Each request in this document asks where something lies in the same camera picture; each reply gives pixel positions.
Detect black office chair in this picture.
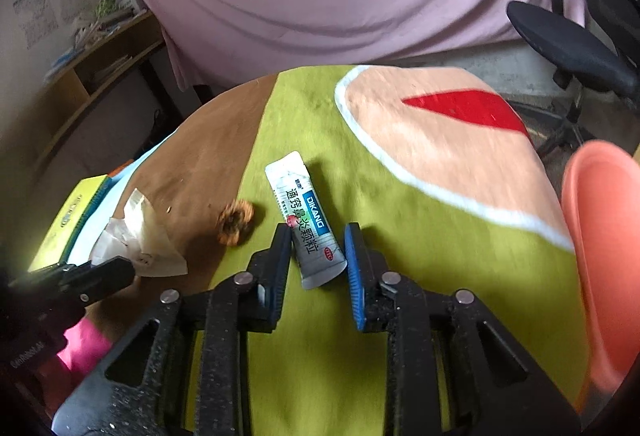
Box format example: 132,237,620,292
506,0,640,157

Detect books in shelf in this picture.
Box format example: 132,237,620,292
92,53,136,84

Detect orange plastic basin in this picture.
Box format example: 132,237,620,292
560,140,640,409

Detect white medicine sachet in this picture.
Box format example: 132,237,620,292
264,151,348,290

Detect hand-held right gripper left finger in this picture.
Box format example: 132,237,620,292
52,222,293,436

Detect colourful printed tablecloth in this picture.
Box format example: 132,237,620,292
65,63,588,436

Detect pile of papers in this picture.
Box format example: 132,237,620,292
55,0,146,46

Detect white tissue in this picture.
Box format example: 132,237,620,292
90,188,189,279

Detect dried orange peel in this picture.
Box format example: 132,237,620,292
216,199,255,247

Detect wall poster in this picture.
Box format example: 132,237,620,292
47,0,76,24
12,0,48,49

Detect wooden shelf unit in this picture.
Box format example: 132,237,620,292
30,8,168,177

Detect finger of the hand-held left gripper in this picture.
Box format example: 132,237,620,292
60,257,137,311
7,262,93,291

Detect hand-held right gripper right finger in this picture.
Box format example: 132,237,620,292
342,222,583,436

